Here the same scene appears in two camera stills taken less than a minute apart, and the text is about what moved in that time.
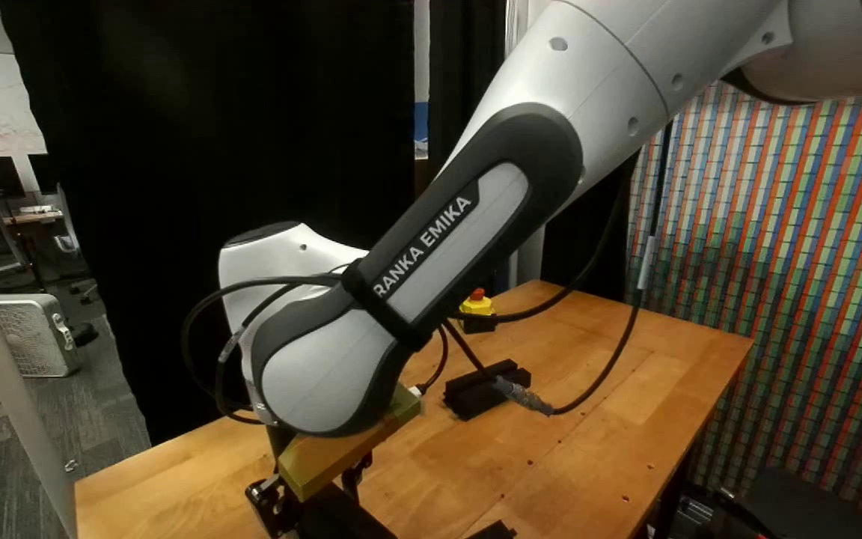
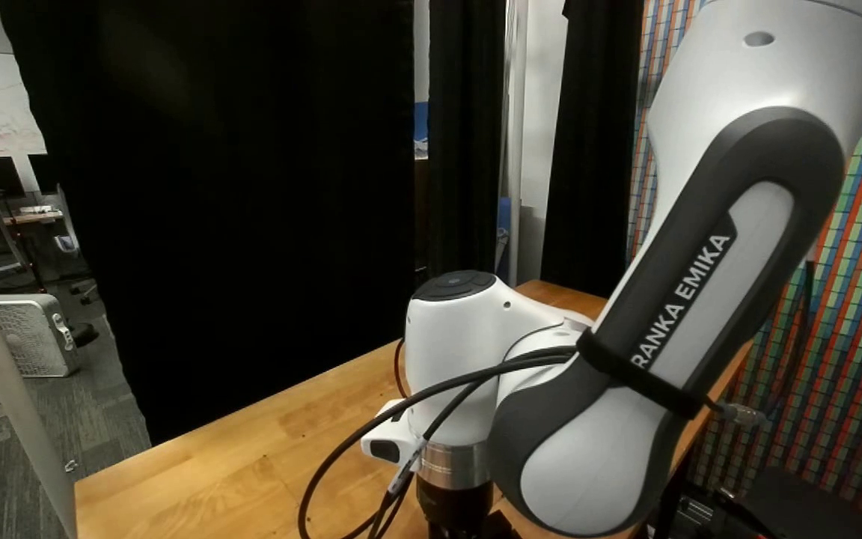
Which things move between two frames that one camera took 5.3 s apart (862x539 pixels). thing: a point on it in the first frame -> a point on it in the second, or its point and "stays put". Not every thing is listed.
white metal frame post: [6, 398] stays put
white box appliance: [36, 329] stays put
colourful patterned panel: [785, 218] stays put
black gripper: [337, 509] -> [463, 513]
